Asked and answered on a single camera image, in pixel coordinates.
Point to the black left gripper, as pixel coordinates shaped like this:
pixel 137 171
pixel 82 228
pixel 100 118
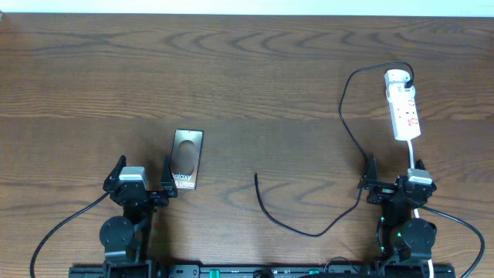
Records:
pixel 153 195

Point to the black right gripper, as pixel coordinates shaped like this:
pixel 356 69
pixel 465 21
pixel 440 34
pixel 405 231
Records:
pixel 369 181

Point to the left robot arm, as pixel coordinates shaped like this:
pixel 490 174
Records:
pixel 125 237

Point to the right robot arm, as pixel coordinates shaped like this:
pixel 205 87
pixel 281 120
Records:
pixel 405 238

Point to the white charger plug adapter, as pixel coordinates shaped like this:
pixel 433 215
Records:
pixel 398 77

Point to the white power strip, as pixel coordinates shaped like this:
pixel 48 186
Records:
pixel 404 115

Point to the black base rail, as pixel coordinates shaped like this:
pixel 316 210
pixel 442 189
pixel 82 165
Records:
pixel 194 271

